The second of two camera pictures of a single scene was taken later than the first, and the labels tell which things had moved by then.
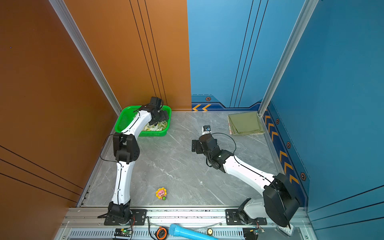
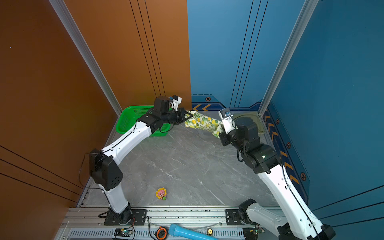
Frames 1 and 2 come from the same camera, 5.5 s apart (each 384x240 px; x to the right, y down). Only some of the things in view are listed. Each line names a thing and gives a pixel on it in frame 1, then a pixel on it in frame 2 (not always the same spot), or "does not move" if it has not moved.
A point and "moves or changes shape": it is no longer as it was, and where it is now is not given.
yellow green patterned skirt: [161, 126] moves or changes shape
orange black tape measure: [161, 233] does not move
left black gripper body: [161, 116] → [175, 117]
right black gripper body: [199, 149] → [232, 137]
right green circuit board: [260, 230] does not move
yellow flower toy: [161, 193] does not move
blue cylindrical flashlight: [187, 233] does not move
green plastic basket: [127, 112] does not move
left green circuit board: [123, 232] does not move
